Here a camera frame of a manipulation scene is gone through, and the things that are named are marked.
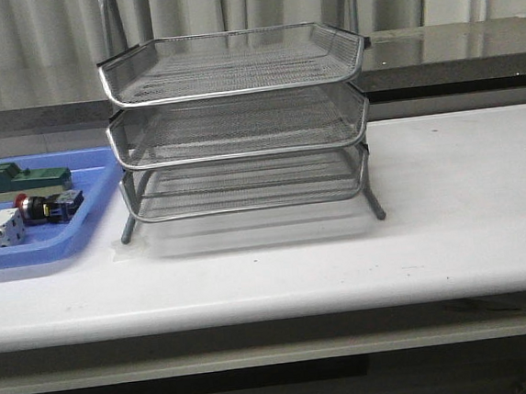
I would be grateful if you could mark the red emergency stop button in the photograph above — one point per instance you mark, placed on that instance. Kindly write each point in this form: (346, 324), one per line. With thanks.
(57, 208)

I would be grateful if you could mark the blue plastic tray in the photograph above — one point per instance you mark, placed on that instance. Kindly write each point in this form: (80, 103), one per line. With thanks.
(96, 173)

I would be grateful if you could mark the grey stone counter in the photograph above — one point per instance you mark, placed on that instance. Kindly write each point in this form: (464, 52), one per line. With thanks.
(400, 64)

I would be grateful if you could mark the silver metal rack frame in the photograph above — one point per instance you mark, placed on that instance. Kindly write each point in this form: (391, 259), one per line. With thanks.
(116, 43)

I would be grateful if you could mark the green limit switch module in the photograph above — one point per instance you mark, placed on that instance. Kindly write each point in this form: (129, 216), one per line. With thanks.
(32, 182)

